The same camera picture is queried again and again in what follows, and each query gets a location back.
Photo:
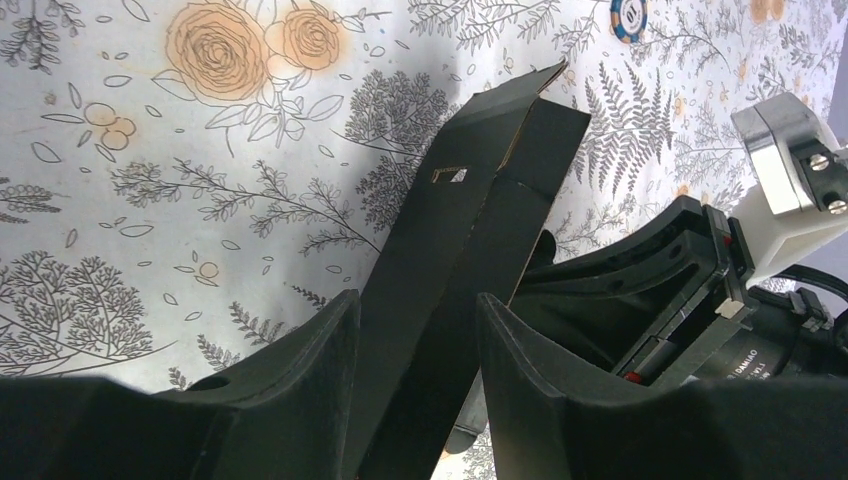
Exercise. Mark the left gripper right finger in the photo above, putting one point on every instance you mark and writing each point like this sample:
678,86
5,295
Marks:
553,415

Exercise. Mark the floral tablecloth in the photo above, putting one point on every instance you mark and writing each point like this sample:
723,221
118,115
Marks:
183,183

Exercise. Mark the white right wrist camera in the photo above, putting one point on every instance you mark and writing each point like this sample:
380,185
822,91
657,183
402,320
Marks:
798,203

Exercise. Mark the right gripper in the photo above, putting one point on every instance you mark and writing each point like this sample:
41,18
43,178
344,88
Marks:
672,302

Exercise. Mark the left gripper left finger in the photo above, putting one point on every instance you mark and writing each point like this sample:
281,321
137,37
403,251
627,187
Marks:
281,413

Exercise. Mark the black paper box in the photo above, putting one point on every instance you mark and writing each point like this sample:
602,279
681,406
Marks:
468,225

